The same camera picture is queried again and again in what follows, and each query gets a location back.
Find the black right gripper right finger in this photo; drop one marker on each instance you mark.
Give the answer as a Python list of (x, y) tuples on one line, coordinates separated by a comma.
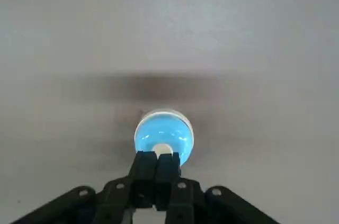
[(190, 200)]

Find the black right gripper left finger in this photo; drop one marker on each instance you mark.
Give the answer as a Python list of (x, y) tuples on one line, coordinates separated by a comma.
[(119, 197)]

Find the blue call bell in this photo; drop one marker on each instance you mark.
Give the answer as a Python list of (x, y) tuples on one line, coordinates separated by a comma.
[(164, 131)]

